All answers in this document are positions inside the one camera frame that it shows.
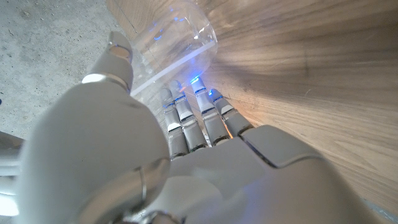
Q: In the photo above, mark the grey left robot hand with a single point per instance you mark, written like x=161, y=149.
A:
x=248, y=180

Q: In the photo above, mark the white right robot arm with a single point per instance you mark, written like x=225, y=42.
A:
x=7, y=174

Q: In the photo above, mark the clear spray bottle black top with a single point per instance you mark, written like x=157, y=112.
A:
x=174, y=37

